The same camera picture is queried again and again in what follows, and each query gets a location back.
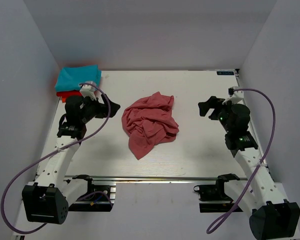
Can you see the pink red t-shirt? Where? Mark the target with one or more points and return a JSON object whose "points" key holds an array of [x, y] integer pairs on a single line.
{"points": [[149, 122]]}

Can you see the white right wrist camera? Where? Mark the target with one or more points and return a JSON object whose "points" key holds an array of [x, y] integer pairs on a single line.
{"points": [[235, 95]]}

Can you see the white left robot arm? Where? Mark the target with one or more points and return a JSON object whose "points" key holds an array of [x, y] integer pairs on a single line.
{"points": [[48, 199]]}

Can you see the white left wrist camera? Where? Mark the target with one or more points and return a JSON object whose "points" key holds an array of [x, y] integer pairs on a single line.
{"points": [[87, 89]]}

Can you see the folded red orange t-shirt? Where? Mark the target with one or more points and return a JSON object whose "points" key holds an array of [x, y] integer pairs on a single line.
{"points": [[68, 95]]}

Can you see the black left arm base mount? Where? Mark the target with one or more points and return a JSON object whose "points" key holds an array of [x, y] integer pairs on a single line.
{"points": [[84, 194]]}

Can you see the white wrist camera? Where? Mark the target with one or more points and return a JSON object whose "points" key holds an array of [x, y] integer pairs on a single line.
{"points": [[235, 95], [87, 89]]}

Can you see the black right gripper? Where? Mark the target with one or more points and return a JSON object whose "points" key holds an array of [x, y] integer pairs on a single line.
{"points": [[213, 102]]}

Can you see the folded teal t-shirt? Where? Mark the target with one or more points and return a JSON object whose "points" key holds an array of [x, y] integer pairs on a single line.
{"points": [[69, 78]]}

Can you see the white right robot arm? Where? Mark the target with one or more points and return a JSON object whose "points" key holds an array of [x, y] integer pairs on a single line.
{"points": [[271, 215]]}

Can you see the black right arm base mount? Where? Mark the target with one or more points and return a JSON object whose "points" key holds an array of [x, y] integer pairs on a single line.
{"points": [[212, 197]]}

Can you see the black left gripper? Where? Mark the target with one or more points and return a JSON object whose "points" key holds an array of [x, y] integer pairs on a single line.
{"points": [[102, 108]]}

